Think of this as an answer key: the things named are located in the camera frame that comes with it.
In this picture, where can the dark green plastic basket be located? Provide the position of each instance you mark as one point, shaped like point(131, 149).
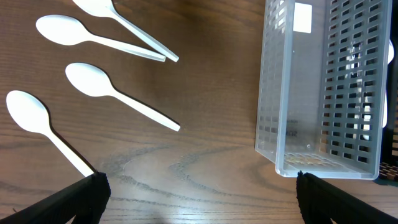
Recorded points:
point(388, 160)

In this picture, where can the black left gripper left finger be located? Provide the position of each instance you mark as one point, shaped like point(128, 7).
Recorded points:
point(82, 202)

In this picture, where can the white spoon bottom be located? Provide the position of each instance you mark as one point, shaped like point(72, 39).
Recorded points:
point(30, 114)

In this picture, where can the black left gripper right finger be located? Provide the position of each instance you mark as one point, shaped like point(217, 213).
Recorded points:
point(321, 202)

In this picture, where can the white short plastic spoon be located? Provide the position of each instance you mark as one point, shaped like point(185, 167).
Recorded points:
point(388, 77)

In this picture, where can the clear plastic basket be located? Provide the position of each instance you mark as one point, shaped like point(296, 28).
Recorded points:
point(322, 87)

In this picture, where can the white spoon top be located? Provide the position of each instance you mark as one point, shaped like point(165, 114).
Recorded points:
point(105, 8)

